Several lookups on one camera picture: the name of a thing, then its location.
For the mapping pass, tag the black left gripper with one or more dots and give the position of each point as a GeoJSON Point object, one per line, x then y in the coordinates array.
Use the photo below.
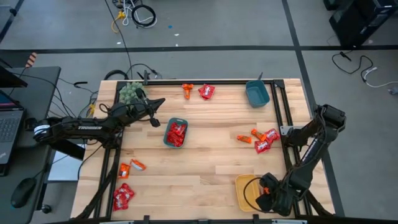
{"type": "Point", "coordinates": [130, 110]}

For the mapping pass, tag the grey floor plug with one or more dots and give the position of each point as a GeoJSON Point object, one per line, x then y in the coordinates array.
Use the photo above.
{"type": "Point", "coordinates": [393, 91]}

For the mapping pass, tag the black equipment case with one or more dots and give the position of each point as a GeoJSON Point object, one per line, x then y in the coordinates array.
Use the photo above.
{"type": "Point", "coordinates": [357, 21]}

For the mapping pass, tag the orange black striped object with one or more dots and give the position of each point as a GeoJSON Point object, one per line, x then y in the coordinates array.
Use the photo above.
{"type": "Point", "coordinates": [31, 59]}

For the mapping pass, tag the green plant in white pot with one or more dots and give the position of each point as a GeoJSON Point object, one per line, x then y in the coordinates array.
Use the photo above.
{"type": "Point", "coordinates": [127, 93]}

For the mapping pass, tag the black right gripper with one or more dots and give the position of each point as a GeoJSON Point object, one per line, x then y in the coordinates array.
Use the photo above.
{"type": "Point", "coordinates": [276, 199]}

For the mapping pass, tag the black computer mouse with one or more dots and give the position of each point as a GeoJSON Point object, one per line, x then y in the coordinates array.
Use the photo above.
{"type": "Point", "coordinates": [23, 192]}

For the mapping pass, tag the dark blue plastic bin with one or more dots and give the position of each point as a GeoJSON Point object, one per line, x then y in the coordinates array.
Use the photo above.
{"type": "Point", "coordinates": [256, 95]}

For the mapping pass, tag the black monitor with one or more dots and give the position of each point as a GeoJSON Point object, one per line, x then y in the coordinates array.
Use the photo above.
{"type": "Point", "coordinates": [11, 81]}

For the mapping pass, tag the grey clamp lever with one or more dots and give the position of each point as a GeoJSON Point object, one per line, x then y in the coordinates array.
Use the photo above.
{"type": "Point", "coordinates": [260, 76]}

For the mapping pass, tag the small black puck device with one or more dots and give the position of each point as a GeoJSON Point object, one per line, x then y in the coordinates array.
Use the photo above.
{"type": "Point", "coordinates": [29, 122]}

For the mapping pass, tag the black desk caster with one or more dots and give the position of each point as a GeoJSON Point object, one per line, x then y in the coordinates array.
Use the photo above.
{"type": "Point", "coordinates": [46, 209]}

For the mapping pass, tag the black desk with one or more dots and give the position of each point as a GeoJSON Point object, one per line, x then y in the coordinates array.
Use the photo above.
{"type": "Point", "coordinates": [40, 93]}

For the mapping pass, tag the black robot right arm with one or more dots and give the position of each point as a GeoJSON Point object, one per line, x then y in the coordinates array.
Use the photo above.
{"type": "Point", "coordinates": [311, 152]}

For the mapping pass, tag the grey laptop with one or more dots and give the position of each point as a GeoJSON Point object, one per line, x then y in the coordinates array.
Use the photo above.
{"type": "Point", "coordinates": [9, 130]}

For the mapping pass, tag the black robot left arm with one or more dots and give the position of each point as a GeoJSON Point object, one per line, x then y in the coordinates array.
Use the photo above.
{"type": "Point", "coordinates": [90, 128]}

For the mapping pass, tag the grey metal mounting plate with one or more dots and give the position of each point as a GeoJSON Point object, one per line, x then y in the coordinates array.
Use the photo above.
{"type": "Point", "coordinates": [286, 130]}

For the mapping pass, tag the red Skittles bag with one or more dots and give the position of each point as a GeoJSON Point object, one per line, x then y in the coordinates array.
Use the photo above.
{"type": "Point", "coordinates": [272, 135]}
{"type": "Point", "coordinates": [262, 146]}
{"type": "Point", "coordinates": [119, 202]}
{"type": "Point", "coordinates": [206, 91]}
{"type": "Point", "coordinates": [127, 190]}
{"type": "Point", "coordinates": [206, 98]}

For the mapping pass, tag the teal green plastic bin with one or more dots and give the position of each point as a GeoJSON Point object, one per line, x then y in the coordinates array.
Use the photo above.
{"type": "Point", "coordinates": [165, 143]}

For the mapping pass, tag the yellow plastic bin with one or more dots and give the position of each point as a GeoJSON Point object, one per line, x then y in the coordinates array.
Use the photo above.
{"type": "Point", "coordinates": [245, 186]}

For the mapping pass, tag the red KitKat bar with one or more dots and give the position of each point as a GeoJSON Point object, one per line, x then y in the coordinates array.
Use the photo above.
{"type": "Point", "coordinates": [173, 135]}
{"type": "Point", "coordinates": [173, 143]}
{"type": "Point", "coordinates": [179, 127]}
{"type": "Point", "coordinates": [183, 138]}

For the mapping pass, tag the black metal table frame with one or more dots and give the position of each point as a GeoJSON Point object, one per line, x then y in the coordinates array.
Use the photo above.
{"type": "Point", "coordinates": [174, 82]}

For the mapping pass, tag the orange Reese's pack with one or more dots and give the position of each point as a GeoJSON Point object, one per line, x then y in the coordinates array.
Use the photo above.
{"type": "Point", "coordinates": [124, 170]}
{"type": "Point", "coordinates": [137, 165]}
{"type": "Point", "coordinates": [259, 134]}
{"type": "Point", "coordinates": [266, 190]}
{"type": "Point", "coordinates": [244, 139]}
{"type": "Point", "coordinates": [187, 86]}
{"type": "Point", "coordinates": [187, 94]}

